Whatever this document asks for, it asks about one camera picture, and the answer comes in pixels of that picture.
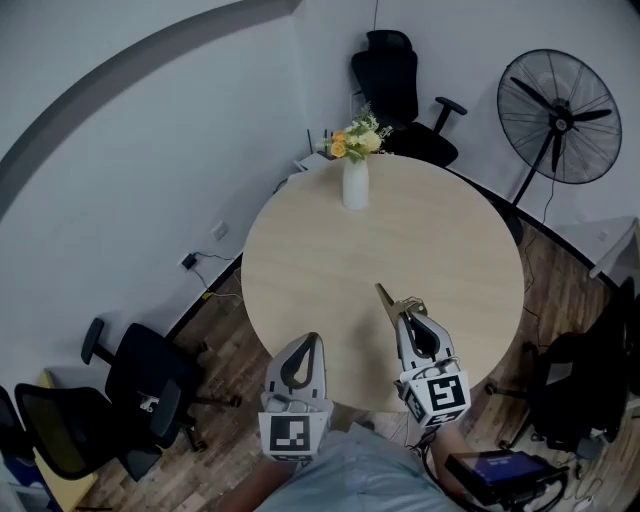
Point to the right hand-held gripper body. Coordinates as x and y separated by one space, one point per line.
440 392

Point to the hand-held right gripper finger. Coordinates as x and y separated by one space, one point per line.
442 336
403 345

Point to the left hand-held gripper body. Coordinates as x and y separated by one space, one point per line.
295 425

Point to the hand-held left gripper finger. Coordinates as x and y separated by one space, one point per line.
321 367
276 364

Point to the person's left forearm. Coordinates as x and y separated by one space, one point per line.
265 487

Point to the person's right forearm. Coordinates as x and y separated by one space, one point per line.
450 445

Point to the person's light blue shirt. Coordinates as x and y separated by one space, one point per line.
350 472

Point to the black tablet screen device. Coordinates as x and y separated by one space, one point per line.
505 470

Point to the black office chair with armrests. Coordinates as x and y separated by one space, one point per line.
150 372

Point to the black power adapter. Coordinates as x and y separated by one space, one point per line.
188 261

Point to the black padded office chair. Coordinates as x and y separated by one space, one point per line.
580 385

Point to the white vase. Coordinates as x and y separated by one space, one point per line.
355 185

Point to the white router with antennas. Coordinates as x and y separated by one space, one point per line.
312 160

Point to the yellow and white flower bouquet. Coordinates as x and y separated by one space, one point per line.
356 135

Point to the black mesh office chair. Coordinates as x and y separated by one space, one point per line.
65 432

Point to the yellow side table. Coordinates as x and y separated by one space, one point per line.
65 490

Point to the black standing fan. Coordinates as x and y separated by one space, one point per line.
560 117

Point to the black high-back office chair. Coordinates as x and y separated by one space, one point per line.
387 80

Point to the white wall socket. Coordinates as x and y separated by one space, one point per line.
219 230

